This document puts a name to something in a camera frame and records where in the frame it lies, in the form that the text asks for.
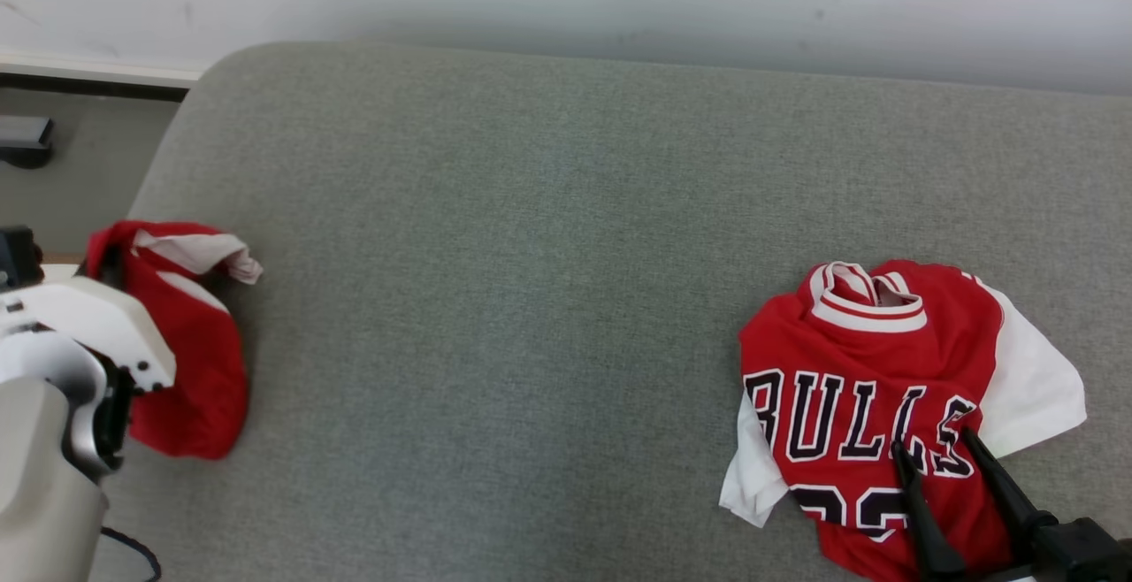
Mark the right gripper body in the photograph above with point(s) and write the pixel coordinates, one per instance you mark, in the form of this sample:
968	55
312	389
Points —
1088	555

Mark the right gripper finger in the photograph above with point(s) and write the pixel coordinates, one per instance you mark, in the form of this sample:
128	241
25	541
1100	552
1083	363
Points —
1004	489
924	520

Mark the red Bulls basketball jersey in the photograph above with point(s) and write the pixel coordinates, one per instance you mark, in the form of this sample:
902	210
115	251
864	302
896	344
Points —
849	352

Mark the white wall baseboard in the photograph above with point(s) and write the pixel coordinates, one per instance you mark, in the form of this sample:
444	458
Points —
88	69

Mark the red white basketball shorts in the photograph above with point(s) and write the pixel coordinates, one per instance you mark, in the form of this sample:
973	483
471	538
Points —
195	370

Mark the dark grey floor device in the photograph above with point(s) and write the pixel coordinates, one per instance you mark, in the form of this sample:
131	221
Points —
22	135

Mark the grey fabric sofa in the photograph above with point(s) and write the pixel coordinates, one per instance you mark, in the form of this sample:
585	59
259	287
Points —
531	299

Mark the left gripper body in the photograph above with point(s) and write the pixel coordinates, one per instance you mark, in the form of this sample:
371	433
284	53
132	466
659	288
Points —
97	317

